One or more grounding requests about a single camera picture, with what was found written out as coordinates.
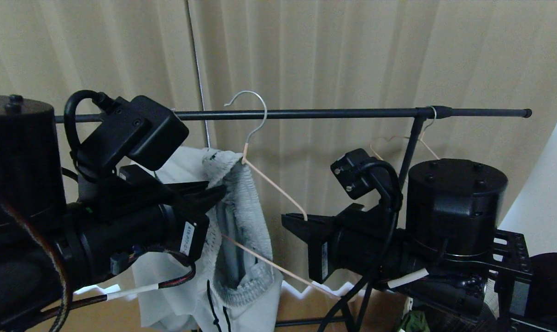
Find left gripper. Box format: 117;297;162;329
53;181;227;289

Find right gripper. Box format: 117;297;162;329
308;203;408;284

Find pale grey shorts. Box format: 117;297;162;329
131;147;283;332

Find pink clothes hanger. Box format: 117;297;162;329
221;91;348;300
369;107;441;162

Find black clothes rack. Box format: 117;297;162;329
55;107;532;332

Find green garment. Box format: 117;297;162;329
398;310;430;332

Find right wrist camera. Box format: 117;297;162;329
330;148;385;200

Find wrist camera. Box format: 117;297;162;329
330;148;385;200
64;90;190;185

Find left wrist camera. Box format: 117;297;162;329
64;90;190;185

